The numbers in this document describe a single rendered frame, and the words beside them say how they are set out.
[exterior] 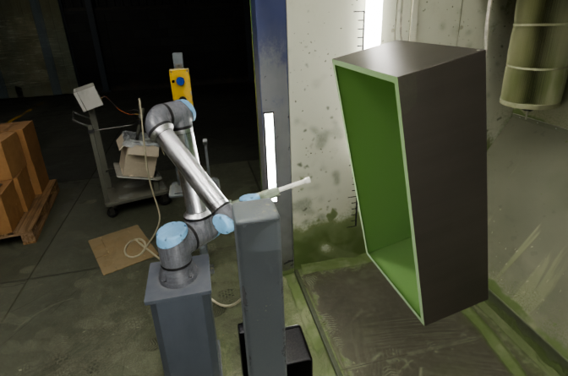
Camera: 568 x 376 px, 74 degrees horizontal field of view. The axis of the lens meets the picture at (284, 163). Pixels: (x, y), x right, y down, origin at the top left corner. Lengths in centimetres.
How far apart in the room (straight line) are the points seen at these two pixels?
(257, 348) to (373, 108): 166
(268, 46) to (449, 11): 119
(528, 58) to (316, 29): 125
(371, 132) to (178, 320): 136
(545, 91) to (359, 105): 119
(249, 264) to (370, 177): 177
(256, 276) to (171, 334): 165
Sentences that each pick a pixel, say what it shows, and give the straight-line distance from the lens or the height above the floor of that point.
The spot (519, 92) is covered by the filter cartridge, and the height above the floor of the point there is 135.
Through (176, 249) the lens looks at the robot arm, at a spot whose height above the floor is 84.
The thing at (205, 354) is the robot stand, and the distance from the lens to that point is 220.
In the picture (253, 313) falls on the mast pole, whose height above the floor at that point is 151.
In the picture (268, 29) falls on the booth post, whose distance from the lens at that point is 233.
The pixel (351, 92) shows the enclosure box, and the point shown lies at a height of 146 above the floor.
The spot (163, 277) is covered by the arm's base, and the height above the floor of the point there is 68.
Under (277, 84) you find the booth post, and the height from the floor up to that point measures 144.
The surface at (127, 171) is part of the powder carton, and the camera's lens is 402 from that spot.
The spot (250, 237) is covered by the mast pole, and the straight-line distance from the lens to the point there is 42.
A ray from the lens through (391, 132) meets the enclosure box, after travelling 214.
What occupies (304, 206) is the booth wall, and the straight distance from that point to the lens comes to 270.
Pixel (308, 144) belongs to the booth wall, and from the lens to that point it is 253.
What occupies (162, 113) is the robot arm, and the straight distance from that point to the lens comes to 174.
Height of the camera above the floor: 185
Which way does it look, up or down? 22 degrees down
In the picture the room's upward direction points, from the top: 2 degrees counter-clockwise
